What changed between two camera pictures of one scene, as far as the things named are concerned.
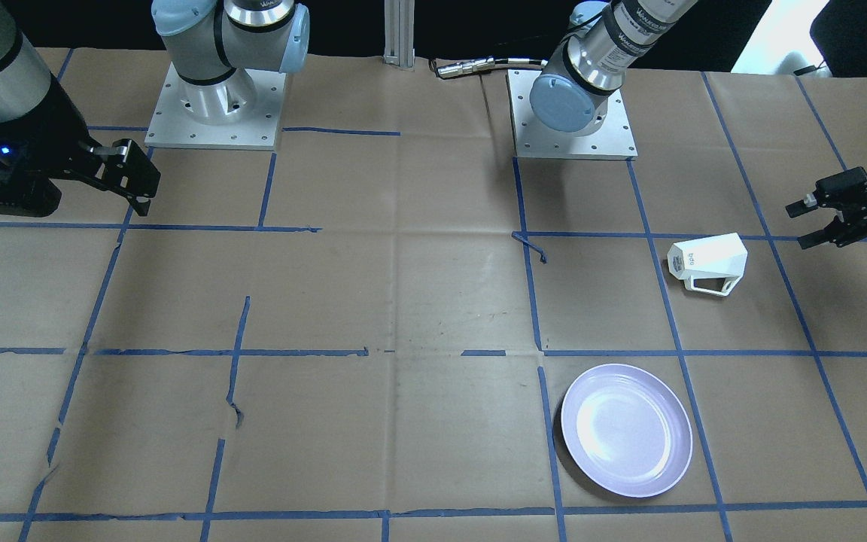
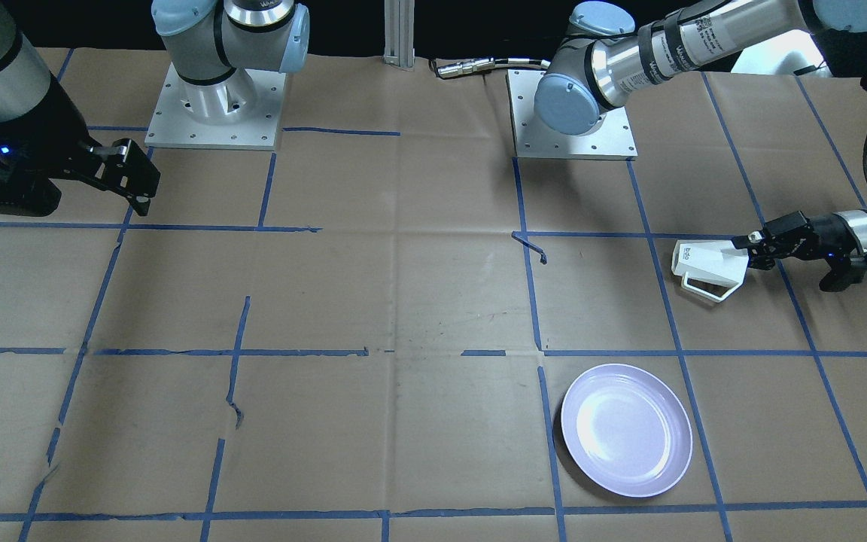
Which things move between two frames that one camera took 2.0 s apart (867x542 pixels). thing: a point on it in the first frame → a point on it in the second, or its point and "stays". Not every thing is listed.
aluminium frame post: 400,33 stays
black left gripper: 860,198 → 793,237
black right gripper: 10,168 stays
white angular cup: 712,264 stays
